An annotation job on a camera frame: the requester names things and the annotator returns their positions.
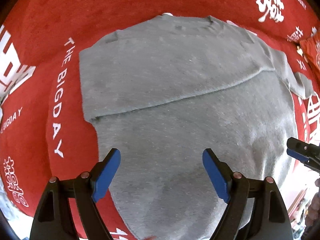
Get grey sweatshirt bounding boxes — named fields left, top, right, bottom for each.
left=79, top=15, right=315, bottom=239

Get person's right hand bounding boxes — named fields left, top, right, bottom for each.
left=305, top=193, right=319, bottom=226

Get floral white bedsheet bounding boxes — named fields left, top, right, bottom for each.
left=0, top=180, right=32, bottom=239

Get red embroidered pillow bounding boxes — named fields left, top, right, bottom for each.
left=299, top=31, right=320, bottom=74

